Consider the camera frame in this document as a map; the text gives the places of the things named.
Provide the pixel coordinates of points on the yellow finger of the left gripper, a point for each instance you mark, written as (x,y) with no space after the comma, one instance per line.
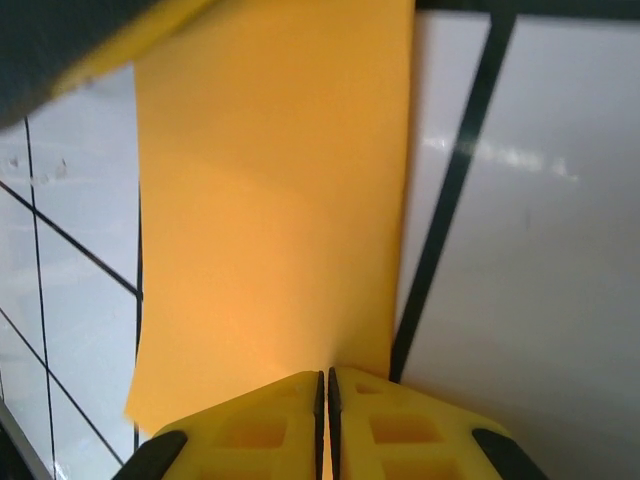
(135,37)

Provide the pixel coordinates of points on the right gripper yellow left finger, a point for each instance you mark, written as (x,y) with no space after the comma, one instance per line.
(300,425)

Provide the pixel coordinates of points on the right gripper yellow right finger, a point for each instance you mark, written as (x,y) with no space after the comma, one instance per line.
(360,415)

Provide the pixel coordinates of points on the yellow cloth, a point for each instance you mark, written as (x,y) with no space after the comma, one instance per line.
(275,200)

